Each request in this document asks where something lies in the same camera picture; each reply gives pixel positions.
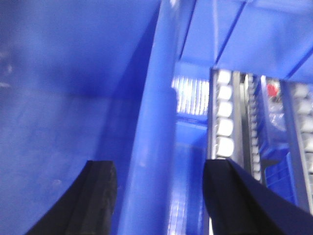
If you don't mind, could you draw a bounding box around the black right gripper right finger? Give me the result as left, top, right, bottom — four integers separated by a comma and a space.
203, 159, 313, 235

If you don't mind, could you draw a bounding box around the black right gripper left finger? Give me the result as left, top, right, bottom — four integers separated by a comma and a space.
27, 161, 117, 235

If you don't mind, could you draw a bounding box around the large blue plastic bin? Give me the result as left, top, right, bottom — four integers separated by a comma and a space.
0, 0, 313, 235

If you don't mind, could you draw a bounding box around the white roller track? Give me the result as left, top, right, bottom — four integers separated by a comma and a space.
208, 69, 239, 160

